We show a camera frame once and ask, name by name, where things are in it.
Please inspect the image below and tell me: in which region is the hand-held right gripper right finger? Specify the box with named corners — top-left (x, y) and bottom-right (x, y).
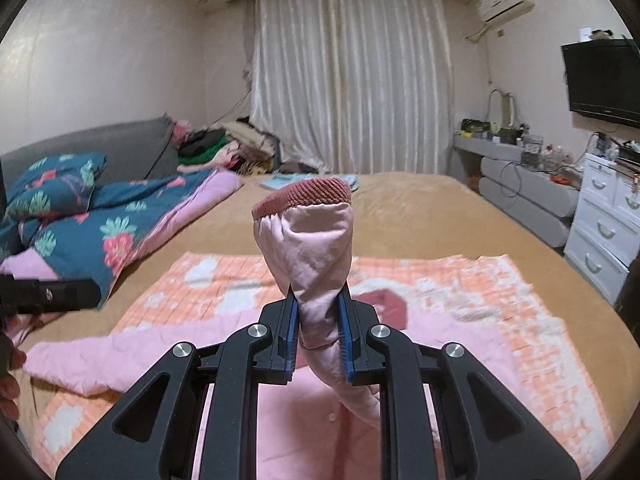
top-left (339, 291), bottom-right (582, 480)

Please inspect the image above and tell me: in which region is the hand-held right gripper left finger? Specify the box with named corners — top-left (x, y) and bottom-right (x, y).
top-left (55, 290), bottom-right (302, 480)

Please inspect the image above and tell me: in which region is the pink quilted jacket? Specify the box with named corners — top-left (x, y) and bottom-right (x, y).
top-left (22, 177), bottom-right (531, 480)

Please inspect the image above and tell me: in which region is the pile of clothes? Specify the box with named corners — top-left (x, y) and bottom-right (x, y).
top-left (170, 117), bottom-right (331, 177)

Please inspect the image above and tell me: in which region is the person's left hand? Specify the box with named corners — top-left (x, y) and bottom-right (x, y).
top-left (0, 334), bottom-right (27, 423)

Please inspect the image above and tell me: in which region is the teal floral quilt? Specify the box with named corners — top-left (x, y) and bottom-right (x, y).
top-left (0, 165), bottom-right (245, 311)

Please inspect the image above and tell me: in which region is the teal floral pillow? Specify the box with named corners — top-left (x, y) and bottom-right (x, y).
top-left (4, 154), bottom-right (108, 222)

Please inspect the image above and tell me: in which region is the bed with tan cover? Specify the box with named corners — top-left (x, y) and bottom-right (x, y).
top-left (0, 172), bottom-right (636, 480)

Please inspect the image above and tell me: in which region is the grey headboard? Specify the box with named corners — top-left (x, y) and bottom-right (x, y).
top-left (0, 116), bottom-right (181, 186)

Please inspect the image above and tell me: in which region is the orange and white fluffy blanket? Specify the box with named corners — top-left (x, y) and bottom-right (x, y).
top-left (30, 252), bottom-right (616, 480)

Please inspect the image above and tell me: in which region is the light blue cloth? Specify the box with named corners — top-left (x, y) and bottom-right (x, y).
top-left (260, 172), bottom-right (361, 192)

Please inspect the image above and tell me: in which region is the grey desk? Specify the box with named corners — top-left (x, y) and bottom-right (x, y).
top-left (454, 132), bottom-right (583, 248)

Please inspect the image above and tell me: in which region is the desk clutter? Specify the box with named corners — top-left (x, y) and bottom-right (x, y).
top-left (460, 89), bottom-right (586, 181)

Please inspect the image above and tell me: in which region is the white curtain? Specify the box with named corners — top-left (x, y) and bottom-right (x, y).
top-left (247, 0), bottom-right (446, 176)

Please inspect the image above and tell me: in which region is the white drawer cabinet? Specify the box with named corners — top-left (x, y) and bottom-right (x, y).
top-left (564, 152), bottom-right (640, 306)

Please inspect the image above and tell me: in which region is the white air conditioner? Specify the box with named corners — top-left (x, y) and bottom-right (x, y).
top-left (475, 0), bottom-right (536, 23)

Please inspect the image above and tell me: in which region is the black wall television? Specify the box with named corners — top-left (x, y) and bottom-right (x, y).
top-left (561, 37), bottom-right (640, 128)

